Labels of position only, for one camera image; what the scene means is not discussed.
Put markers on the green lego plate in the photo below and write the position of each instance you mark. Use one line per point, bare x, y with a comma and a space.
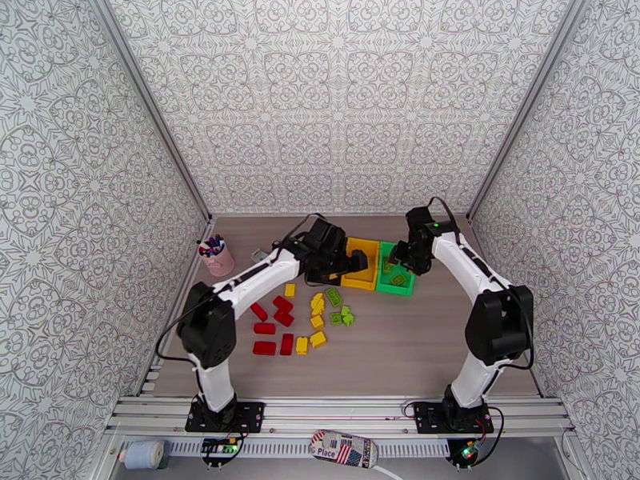
333, 297

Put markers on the small yellow lego brick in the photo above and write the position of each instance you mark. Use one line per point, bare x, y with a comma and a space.
289, 290

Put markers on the yellow lego brick stack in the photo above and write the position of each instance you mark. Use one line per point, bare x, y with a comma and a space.
317, 303

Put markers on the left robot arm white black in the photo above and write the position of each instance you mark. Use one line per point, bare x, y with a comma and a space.
260, 278

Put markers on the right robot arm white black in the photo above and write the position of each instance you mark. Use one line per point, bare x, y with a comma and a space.
465, 263

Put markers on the yellow plastic container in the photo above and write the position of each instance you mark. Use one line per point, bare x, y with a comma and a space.
357, 283

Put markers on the green plastic container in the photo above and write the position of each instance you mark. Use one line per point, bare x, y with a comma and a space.
395, 291

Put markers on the gray box with blue part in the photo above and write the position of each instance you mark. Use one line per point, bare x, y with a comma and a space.
258, 254

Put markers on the pink pen cup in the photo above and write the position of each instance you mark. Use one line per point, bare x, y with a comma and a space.
220, 263

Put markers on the blue capped marker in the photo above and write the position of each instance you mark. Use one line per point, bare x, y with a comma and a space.
216, 241

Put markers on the patterned flag print pouch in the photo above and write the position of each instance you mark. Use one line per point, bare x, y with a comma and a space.
342, 447

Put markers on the circuit board with green light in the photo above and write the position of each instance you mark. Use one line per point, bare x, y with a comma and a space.
470, 452

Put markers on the circuit board with yellow part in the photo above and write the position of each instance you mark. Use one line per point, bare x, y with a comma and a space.
218, 447

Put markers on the pale blue tape roll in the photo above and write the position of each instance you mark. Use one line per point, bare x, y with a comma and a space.
145, 453

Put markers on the aluminium side rail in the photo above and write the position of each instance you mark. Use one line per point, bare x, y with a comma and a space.
204, 232

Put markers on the aluminium frame rail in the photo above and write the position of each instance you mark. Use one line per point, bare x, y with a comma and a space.
340, 413

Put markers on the aluminium frame post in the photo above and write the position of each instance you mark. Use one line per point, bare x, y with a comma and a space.
523, 104
151, 103

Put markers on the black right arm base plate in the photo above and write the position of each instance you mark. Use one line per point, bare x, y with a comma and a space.
430, 418

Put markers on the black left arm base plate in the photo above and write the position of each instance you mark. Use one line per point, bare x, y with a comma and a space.
250, 416

